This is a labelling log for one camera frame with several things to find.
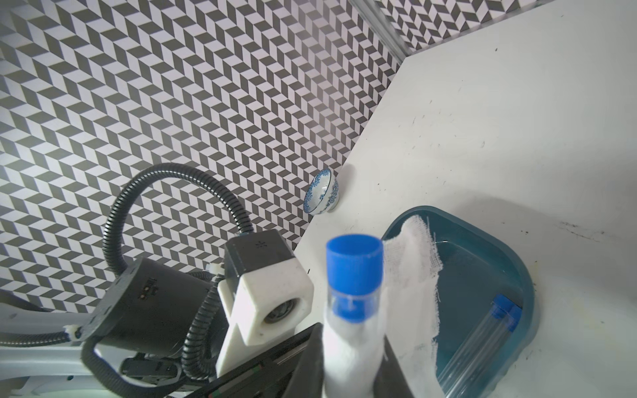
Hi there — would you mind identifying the white gauze cloth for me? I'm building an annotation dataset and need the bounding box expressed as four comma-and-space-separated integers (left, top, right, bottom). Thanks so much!
322, 215, 446, 398

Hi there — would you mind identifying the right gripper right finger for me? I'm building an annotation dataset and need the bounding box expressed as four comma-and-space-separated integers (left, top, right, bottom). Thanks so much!
380, 337, 414, 398

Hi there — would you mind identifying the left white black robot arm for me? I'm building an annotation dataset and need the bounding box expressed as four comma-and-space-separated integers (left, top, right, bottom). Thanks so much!
1, 259, 314, 397

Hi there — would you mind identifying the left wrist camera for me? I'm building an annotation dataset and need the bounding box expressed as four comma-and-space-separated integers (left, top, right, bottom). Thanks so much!
216, 230, 315, 377

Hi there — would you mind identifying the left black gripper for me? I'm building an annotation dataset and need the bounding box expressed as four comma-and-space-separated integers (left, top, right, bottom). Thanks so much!
187, 323, 319, 398

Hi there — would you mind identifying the blue capped test tube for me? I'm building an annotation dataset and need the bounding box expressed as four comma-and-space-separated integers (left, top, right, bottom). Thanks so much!
439, 295, 523, 397
322, 233, 385, 398

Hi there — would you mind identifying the teal rectangular plastic tray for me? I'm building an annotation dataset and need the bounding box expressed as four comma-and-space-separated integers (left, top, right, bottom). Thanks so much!
383, 206, 539, 397

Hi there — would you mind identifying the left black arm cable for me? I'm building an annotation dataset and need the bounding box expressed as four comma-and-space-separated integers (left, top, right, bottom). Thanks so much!
0, 163, 255, 398

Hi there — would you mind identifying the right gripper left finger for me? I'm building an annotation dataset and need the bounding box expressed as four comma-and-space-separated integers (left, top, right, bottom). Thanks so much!
283, 323, 324, 398

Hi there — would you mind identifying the blue patterned small bowl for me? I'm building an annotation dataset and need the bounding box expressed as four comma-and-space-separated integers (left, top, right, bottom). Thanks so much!
303, 168, 339, 216

